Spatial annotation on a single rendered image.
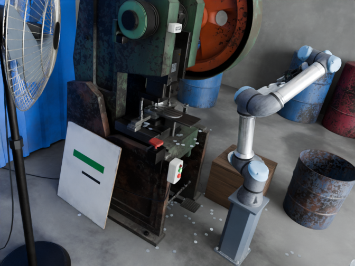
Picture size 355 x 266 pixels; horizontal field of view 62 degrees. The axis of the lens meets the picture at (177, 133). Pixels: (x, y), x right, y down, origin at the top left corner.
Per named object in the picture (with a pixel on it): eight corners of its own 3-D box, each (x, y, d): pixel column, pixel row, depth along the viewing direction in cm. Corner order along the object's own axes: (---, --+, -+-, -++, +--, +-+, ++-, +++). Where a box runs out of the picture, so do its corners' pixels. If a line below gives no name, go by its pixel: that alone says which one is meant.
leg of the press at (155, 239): (165, 236, 198) (185, 116, 156) (156, 247, 189) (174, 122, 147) (69, 180, 235) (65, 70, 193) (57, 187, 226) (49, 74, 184)
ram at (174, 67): (181, 94, 187) (188, 47, 173) (168, 100, 175) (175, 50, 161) (158, 86, 194) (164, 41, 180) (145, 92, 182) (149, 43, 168)
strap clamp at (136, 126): (151, 123, 187) (152, 108, 182) (134, 132, 173) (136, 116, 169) (143, 120, 189) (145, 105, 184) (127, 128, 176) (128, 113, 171)
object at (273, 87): (246, 110, 211) (246, 108, 211) (286, 95, 206) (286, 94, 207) (245, 94, 184) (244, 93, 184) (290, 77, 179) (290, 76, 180)
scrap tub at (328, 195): (335, 209, 249) (360, 162, 226) (330, 240, 215) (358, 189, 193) (286, 188, 265) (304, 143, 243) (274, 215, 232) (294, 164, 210)
